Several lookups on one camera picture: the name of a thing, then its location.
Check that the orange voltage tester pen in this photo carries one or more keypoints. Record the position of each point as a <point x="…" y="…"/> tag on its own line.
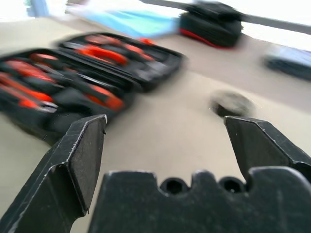
<point x="43" y="57"/>

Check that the red blurry object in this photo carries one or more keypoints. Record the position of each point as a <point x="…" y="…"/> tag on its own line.
<point x="147" y="41"/>

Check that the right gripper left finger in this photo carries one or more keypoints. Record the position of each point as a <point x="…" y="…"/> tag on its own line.
<point x="56" y="174"/>

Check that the black tool case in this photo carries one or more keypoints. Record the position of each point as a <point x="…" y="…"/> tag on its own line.
<point x="145" y="70"/>

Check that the black bag with red trim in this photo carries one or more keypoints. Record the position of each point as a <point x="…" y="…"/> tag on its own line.
<point x="211" y="29"/>

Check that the blue sheet in plastic bag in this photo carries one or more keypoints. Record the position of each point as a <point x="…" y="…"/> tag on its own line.
<point x="136" y="21"/>

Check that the dark navy folded cloth pack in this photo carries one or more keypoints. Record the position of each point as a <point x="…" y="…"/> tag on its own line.
<point x="289" y="63"/>

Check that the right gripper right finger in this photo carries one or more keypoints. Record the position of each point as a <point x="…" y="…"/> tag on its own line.
<point x="267" y="145"/>

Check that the black electrical tape roll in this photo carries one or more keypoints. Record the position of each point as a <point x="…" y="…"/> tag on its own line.
<point x="230" y="104"/>

